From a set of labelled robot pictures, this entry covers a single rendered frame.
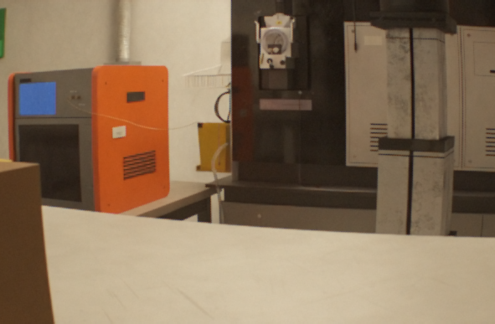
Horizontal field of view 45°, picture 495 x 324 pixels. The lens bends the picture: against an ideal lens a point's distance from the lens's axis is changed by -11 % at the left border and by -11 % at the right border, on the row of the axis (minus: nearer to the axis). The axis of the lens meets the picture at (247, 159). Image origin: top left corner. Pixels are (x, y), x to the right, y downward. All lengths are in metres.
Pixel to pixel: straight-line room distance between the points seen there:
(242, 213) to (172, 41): 1.63
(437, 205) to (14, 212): 1.12
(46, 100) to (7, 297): 1.71
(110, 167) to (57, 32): 2.33
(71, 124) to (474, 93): 1.24
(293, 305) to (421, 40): 0.82
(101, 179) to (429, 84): 0.95
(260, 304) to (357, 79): 1.61
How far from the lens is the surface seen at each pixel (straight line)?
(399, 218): 1.30
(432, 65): 1.27
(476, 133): 2.08
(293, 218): 2.14
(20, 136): 1.98
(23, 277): 0.21
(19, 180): 0.21
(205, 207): 2.38
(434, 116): 1.27
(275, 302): 0.56
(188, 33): 3.58
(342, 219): 2.10
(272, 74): 2.12
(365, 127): 2.11
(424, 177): 1.27
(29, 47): 4.23
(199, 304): 0.55
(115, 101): 1.85
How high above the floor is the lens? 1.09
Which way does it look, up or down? 7 degrees down
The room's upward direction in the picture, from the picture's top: straight up
